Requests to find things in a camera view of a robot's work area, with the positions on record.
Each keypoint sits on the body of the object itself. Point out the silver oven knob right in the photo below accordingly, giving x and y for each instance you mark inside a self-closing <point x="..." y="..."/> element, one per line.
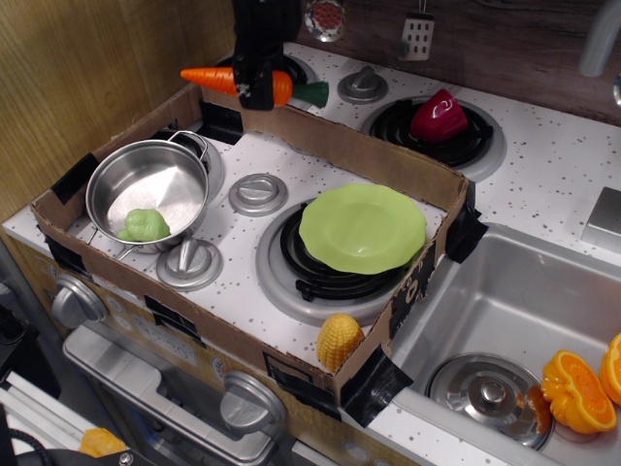
<point x="248" y="406"/>

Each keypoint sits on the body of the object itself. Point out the silver oven door handle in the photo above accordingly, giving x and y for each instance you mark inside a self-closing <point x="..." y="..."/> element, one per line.
<point x="177" y="415"/>

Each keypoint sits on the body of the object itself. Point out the dark red toy pepper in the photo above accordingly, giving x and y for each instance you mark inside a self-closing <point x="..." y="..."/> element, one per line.
<point x="440" y="118"/>

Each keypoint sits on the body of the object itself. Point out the hanging silver spatula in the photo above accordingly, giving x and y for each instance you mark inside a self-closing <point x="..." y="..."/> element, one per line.
<point x="417" y="34"/>

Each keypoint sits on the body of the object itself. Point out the black burner coil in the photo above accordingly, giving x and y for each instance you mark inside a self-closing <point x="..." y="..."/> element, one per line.
<point x="315" y="279"/>
<point x="392" y="125"/>

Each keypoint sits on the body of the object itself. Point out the silver stove knob front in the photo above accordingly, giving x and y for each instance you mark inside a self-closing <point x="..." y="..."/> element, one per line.
<point x="190" y="266"/>

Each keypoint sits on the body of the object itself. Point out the green plastic toy vegetable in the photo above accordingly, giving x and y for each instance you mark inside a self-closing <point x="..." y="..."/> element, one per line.
<point x="144" y="225"/>

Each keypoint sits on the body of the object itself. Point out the black rear right burner coil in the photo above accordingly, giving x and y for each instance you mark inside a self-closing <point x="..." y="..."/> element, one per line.
<point x="392" y="125"/>

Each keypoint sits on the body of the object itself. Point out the silver stove knob rear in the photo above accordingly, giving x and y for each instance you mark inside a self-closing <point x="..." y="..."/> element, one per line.
<point x="362" y="87"/>

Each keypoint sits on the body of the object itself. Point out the stainless steel pot lid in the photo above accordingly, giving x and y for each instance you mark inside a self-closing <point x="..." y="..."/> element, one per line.
<point x="495" y="392"/>

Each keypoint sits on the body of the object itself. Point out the orange toy fruit piece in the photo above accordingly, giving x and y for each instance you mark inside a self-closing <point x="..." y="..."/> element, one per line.
<point x="610" y="371"/>

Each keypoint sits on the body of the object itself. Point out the silver faucet base block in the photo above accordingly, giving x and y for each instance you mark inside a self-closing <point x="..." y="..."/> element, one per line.
<point x="602" y="228"/>

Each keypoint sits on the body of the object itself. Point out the yellow plastic toy corn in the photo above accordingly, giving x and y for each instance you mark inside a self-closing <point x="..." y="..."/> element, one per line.
<point x="339" y="336"/>

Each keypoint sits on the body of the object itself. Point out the silver oven knob left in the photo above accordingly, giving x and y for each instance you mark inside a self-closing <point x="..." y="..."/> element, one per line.
<point x="76" y="303"/>

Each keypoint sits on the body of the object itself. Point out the brown cardboard fence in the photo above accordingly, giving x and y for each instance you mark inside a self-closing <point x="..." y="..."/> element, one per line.
<point x="368" y="381"/>

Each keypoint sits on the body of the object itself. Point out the yellow object bottom left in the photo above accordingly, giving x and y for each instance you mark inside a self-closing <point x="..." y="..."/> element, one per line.
<point x="98" y="442"/>

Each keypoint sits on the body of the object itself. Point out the silver oven knob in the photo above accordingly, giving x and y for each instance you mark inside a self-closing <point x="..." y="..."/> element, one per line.
<point x="76" y="303"/>
<point x="248" y="406"/>

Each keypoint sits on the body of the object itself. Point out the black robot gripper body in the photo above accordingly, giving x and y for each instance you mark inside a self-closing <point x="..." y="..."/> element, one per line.
<point x="261" y="29"/>

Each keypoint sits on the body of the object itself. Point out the orange toy fruit half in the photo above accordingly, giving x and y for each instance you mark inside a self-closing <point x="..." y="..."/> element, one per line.
<point x="576" y="396"/>

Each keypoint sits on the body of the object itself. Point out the orange plastic toy carrot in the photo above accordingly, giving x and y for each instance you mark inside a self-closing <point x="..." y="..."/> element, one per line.
<point x="221" y="79"/>

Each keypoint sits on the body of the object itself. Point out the silver stove knob centre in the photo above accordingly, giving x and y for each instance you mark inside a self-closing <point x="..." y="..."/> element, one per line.
<point x="258" y="194"/>

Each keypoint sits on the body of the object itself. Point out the light green plastic plate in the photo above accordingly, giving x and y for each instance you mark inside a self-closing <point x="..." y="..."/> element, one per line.
<point x="363" y="228"/>

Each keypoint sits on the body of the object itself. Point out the silver stove knob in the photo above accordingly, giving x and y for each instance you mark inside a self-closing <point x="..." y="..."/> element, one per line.
<point x="190" y="266"/>
<point x="258" y="194"/>
<point x="362" y="87"/>

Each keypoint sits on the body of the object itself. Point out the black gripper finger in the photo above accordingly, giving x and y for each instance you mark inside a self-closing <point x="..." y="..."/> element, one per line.
<point x="262" y="98"/>
<point x="243" y="72"/>

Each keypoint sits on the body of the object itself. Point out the hanging silver slotted spoon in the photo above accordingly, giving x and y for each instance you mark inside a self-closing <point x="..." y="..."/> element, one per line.
<point x="325" y="19"/>

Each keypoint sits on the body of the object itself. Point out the stainless steel sink basin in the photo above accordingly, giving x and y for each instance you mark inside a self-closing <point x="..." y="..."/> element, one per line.
<point x="520" y="298"/>

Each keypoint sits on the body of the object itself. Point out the small stainless steel pot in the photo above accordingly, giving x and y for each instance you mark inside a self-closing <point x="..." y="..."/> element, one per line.
<point x="170" y="177"/>

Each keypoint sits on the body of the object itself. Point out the black front right burner coil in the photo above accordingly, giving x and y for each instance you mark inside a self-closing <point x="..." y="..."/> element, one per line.
<point x="315" y="279"/>

